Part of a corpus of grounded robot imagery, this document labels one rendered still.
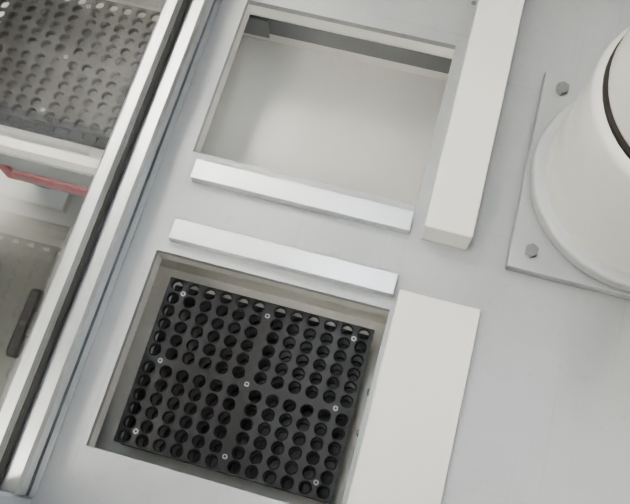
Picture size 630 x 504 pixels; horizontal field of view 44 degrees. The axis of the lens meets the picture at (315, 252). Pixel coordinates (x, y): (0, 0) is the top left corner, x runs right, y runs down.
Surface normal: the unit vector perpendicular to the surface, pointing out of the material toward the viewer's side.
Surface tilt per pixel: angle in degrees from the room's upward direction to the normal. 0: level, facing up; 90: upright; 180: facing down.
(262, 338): 0
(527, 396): 0
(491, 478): 0
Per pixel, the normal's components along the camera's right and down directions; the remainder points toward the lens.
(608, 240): -0.61, 0.75
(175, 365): -0.01, -0.34
